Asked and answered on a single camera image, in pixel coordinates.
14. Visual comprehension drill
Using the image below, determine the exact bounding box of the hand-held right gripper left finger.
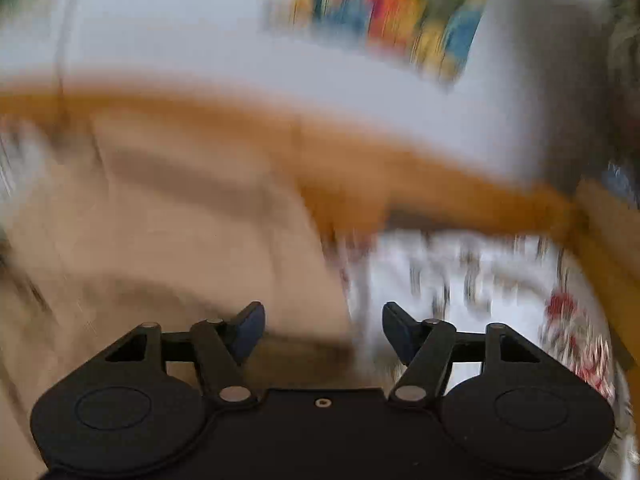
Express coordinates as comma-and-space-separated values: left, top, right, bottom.
104, 301, 266, 406

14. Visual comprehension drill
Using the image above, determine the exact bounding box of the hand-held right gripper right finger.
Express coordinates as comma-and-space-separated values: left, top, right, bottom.
381, 301, 543, 406

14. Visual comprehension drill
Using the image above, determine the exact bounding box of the beige garment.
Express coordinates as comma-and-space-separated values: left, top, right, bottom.
0, 110, 373, 480

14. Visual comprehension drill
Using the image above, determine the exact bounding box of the floral satin bedspread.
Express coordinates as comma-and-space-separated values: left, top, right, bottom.
325, 227, 633, 480

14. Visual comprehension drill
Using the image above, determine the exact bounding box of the wooden bed frame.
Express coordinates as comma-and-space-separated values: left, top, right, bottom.
0, 77, 640, 366

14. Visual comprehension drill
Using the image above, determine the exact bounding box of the colourful landscape wall poster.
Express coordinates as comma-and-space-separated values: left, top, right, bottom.
262, 0, 501, 93

